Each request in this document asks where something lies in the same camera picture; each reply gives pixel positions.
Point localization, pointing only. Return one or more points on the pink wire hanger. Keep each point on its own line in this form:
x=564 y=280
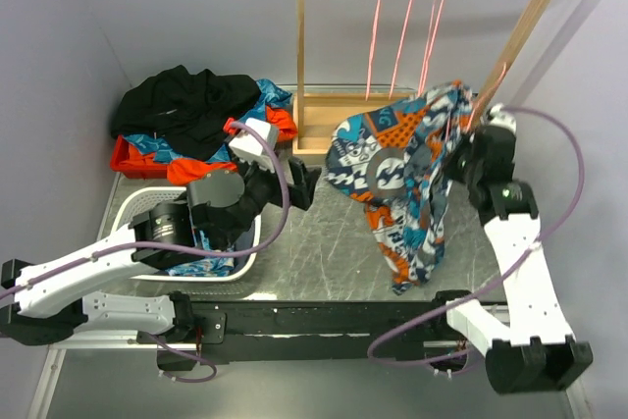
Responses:
x=484 y=97
x=434 y=24
x=372 y=48
x=400 y=46

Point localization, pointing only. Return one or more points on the black garment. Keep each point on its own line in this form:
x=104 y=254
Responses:
x=188 y=110

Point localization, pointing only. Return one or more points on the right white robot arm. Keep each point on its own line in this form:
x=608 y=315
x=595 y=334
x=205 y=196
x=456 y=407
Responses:
x=535 y=351

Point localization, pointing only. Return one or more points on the wooden hanger rack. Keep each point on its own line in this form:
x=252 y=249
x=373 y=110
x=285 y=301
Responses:
x=316 y=113

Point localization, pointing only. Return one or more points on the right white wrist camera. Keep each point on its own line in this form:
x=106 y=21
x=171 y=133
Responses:
x=499 y=116

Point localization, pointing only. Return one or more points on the orange garment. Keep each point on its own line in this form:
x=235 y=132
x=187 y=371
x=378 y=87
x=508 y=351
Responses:
x=143 y=157

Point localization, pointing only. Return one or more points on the blue orange patterned shorts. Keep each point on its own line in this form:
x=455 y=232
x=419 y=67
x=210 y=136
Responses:
x=391 y=161

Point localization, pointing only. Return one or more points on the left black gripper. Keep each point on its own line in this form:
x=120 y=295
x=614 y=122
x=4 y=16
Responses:
x=304 y=181

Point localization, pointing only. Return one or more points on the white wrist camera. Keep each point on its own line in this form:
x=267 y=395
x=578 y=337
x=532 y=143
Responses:
x=254 y=143
x=499 y=116

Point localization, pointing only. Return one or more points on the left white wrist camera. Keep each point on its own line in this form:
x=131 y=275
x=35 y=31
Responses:
x=254 y=143

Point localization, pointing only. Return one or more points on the white laundry basket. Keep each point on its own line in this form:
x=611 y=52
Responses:
x=146 y=198

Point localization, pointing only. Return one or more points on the blue floral garment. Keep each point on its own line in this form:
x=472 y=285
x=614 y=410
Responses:
x=208 y=267

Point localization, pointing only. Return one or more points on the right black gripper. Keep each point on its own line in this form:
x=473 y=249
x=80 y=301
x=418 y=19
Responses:
x=451 y=171

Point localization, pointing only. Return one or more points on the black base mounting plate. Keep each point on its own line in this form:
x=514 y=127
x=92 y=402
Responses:
x=240 y=331

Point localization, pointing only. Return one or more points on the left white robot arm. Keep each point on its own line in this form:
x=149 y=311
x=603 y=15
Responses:
x=53 y=301

